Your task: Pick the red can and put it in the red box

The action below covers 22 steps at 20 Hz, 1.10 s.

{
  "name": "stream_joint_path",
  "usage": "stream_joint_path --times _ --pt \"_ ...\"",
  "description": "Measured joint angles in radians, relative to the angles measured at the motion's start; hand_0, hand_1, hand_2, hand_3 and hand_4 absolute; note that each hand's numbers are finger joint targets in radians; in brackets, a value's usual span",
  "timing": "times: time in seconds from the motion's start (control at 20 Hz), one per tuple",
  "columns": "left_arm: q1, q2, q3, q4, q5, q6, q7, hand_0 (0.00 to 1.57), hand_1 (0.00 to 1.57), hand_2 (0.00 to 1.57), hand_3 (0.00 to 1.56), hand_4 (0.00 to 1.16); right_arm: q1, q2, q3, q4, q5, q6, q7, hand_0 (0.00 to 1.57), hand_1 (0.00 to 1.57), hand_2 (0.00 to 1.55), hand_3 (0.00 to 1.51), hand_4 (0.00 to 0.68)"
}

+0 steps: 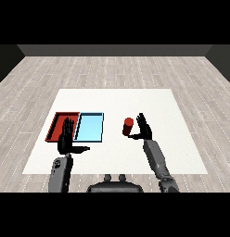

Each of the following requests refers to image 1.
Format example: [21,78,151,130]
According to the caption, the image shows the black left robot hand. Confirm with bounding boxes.
[57,117,91,156]

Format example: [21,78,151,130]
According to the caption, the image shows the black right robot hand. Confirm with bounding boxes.
[127,112,154,141]

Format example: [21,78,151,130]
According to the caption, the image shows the red can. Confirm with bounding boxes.
[121,117,134,137]

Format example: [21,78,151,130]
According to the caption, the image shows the red shallow open box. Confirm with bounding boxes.
[45,111,81,143]

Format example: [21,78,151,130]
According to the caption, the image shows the light blue shallow open box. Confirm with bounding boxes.
[72,112,105,143]

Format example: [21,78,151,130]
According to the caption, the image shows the dark grey robot body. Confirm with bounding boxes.
[86,174,145,193]

